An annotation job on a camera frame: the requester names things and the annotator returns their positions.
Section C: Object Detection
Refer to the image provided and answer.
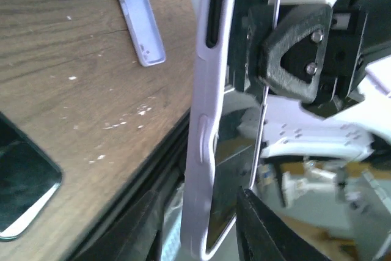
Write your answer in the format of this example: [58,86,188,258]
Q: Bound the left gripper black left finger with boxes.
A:
[74,190,164,261]

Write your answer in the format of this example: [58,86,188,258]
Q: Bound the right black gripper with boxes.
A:
[227,0,390,105]

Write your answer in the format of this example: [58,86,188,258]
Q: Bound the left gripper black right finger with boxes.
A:
[236,188,329,261]

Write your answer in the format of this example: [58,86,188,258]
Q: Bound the black phone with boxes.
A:
[1,114,63,241]
[206,0,280,251]

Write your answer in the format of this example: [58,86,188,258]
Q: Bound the lilac phone case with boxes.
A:
[180,0,235,260]

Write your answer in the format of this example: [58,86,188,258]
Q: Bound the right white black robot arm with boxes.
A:
[227,0,390,164]

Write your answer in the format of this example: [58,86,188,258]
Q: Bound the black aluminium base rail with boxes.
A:
[67,112,189,260]

